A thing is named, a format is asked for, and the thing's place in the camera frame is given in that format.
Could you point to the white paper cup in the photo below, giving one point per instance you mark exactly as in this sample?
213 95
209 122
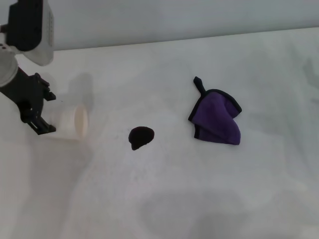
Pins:
67 119

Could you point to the black water stain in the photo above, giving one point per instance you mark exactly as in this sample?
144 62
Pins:
140 136

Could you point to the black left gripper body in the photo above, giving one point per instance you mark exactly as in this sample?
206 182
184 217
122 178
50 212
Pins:
25 97

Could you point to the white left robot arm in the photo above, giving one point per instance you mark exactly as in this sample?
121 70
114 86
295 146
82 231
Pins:
45 37

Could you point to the purple rag with black trim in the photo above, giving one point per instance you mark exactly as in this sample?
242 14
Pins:
216 117

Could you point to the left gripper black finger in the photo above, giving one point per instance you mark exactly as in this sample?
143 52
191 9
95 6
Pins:
41 125
46 90

